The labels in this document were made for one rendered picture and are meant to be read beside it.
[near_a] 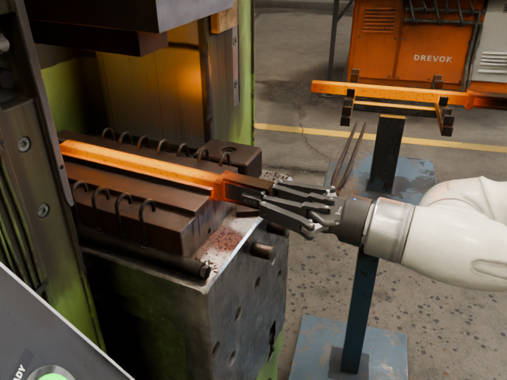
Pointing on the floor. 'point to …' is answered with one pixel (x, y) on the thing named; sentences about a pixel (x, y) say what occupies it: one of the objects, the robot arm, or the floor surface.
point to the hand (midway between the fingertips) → (246, 191)
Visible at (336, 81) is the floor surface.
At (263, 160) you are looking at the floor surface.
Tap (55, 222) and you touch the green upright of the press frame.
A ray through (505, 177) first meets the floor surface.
